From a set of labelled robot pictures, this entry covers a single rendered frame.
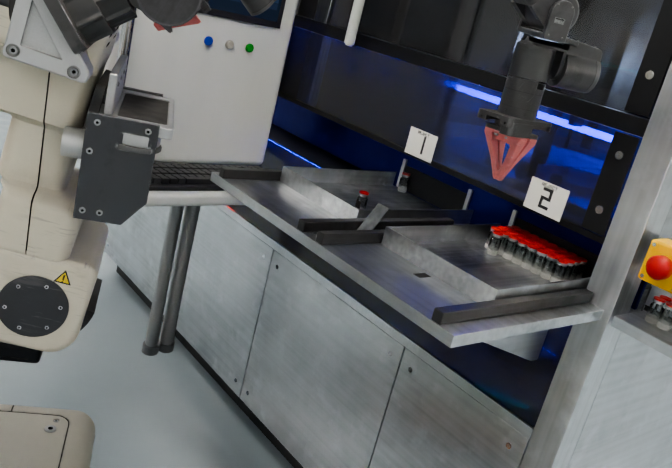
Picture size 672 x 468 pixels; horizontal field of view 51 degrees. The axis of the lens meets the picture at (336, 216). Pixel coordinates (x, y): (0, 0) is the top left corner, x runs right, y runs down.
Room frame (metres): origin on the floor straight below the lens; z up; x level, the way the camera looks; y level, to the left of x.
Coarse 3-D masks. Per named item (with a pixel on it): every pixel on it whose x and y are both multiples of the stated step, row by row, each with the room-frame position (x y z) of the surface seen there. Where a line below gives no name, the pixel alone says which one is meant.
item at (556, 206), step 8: (536, 184) 1.33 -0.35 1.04; (544, 184) 1.32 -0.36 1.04; (552, 184) 1.30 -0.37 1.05; (528, 192) 1.34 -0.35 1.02; (536, 192) 1.32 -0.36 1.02; (544, 192) 1.31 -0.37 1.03; (560, 192) 1.29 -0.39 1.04; (568, 192) 1.28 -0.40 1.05; (528, 200) 1.33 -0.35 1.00; (536, 200) 1.32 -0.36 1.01; (544, 200) 1.31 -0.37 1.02; (552, 200) 1.30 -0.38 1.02; (560, 200) 1.28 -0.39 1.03; (536, 208) 1.32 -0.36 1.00; (552, 208) 1.29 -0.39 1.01; (560, 208) 1.28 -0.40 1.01; (552, 216) 1.29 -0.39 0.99; (560, 216) 1.28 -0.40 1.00
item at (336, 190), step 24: (288, 168) 1.47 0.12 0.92; (312, 168) 1.53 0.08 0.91; (312, 192) 1.39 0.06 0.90; (336, 192) 1.50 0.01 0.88; (384, 192) 1.61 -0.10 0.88; (360, 216) 1.29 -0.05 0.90; (384, 216) 1.34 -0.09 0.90; (408, 216) 1.38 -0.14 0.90; (432, 216) 1.43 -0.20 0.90; (456, 216) 1.48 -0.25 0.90
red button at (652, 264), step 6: (654, 258) 1.11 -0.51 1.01; (660, 258) 1.10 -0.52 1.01; (666, 258) 1.10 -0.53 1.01; (648, 264) 1.11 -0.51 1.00; (654, 264) 1.10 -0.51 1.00; (660, 264) 1.10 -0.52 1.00; (666, 264) 1.09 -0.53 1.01; (648, 270) 1.11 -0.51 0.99; (654, 270) 1.10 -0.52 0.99; (660, 270) 1.09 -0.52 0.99; (666, 270) 1.09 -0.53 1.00; (654, 276) 1.10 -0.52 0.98; (660, 276) 1.09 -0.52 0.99; (666, 276) 1.09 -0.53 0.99
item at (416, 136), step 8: (416, 128) 1.58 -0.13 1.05; (416, 136) 1.57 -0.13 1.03; (424, 136) 1.56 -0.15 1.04; (432, 136) 1.54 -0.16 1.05; (408, 144) 1.58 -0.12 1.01; (416, 144) 1.57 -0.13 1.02; (432, 144) 1.53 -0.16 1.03; (408, 152) 1.58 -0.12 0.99; (416, 152) 1.56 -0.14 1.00; (424, 152) 1.55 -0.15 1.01; (432, 152) 1.53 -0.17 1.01; (424, 160) 1.54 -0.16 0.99
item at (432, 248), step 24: (384, 240) 1.22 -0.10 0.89; (408, 240) 1.18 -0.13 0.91; (432, 240) 1.31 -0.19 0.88; (456, 240) 1.36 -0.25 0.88; (480, 240) 1.41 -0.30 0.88; (432, 264) 1.13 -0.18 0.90; (456, 264) 1.21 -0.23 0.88; (480, 264) 1.25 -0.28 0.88; (504, 264) 1.29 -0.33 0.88; (456, 288) 1.09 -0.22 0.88; (480, 288) 1.06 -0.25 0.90; (504, 288) 1.05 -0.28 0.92; (528, 288) 1.09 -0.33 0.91; (552, 288) 1.15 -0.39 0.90; (576, 288) 1.20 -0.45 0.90
